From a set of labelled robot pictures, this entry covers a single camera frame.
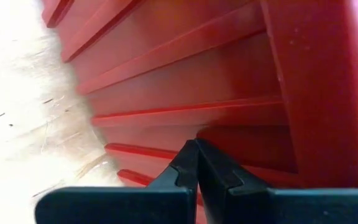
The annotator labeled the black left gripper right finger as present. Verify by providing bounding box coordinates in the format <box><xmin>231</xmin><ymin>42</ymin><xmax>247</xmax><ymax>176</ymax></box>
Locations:
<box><xmin>196</xmin><ymin>138</ymin><xmax>358</xmax><ymax>224</ymax></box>

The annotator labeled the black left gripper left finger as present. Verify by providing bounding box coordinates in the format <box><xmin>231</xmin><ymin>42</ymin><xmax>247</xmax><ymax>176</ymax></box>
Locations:
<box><xmin>34</xmin><ymin>139</ymin><xmax>199</xmax><ymax>224</ymax></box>

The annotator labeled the large red plastic bin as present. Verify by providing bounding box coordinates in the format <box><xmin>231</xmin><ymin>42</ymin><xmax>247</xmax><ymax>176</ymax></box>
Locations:
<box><xmin>40</xmin><ymin>0</ymin><xmax>358</xmax><ymax>224</ymax></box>

